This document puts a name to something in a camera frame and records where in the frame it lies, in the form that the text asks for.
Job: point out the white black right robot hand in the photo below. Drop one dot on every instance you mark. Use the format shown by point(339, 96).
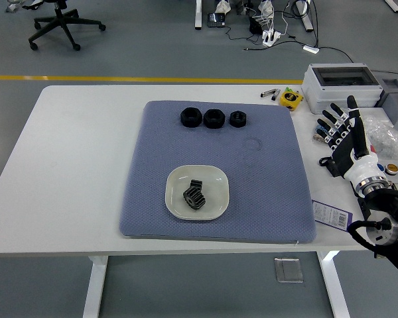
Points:
point(345, 159)

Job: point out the small black gear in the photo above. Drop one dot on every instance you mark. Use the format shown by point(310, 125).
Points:
point(195, 183)

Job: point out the large black gear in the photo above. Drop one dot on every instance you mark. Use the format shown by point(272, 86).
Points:
point(195, 199)

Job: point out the flat white box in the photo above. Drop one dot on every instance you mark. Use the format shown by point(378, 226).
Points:
point(374, 112)

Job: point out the grey plastic box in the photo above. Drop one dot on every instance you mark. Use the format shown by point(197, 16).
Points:
point(393, 102)

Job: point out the small black hex nut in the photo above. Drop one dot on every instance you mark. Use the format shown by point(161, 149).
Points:
point(238, 119)

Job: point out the large black hex nut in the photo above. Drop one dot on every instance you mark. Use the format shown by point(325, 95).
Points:
point(214, 119)
point(190, 117)

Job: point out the bag of blue resistors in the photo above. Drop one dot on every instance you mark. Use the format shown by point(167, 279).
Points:
point(316, 136)

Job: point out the blue push button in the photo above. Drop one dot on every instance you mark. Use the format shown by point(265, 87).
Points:
point(381, 167)

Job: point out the clear bag of white parts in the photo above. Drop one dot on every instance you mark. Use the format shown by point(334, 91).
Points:
point(384, 136)

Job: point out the yellow push button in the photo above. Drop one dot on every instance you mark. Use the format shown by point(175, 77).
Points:
point(392, 169)

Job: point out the purple white label card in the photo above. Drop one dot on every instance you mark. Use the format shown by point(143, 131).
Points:
point(331, 216)

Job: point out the yellow tape measure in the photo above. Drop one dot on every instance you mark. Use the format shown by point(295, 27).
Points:
point(290, 100)

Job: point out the small green item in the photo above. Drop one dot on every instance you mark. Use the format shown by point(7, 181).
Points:
point(288, 89)

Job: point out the silver black pen tool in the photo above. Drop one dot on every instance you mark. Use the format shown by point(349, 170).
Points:
point(269, 93)

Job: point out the white power adapter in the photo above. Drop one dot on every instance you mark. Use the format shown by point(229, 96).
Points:
point(311, 49)

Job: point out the clear plastic floor plate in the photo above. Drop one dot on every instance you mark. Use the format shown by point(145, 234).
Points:
point(288, 270)

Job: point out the white table leg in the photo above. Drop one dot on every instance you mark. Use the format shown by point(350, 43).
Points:
point(94, 288)
point(333, 288)

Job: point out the white square plate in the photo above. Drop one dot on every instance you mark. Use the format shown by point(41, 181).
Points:
point(215, 185)

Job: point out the white power strip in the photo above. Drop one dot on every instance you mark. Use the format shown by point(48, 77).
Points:
point(272, 38)

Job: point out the white desk leg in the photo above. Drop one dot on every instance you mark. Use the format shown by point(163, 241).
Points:
point(394, 6)
point(198, 13)
point(306, 18)

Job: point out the black power adapter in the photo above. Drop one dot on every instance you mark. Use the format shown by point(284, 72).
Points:
point(255, 26)

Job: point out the black handheld terminal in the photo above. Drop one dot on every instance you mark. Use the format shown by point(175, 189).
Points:
point(216, 20)

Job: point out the blue-grey textured mat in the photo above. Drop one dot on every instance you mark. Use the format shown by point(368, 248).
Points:
point(152, 149)

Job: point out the black office chair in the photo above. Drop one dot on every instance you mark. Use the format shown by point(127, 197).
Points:
point(61, 20)

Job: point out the grey electrical enclosure box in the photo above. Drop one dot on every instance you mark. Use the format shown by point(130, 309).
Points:
point(341, 86)

